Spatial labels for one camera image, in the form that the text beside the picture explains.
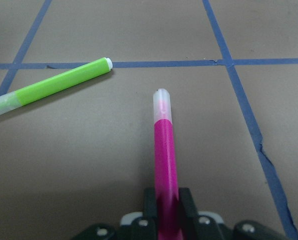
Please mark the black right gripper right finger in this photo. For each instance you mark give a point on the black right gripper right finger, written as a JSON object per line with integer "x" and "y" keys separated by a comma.
{"x": 188, "y": 215}

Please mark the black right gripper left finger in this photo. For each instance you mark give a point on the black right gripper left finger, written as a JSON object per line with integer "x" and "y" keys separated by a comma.
{"x": 150, "y": 215}

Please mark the pink marker pen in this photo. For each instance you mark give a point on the pink marker pen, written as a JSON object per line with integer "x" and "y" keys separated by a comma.
{"x": 166, "y": 183}

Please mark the green marker pen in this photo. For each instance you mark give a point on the green marker pen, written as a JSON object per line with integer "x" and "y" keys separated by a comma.
{"x": 54, "y": 84}

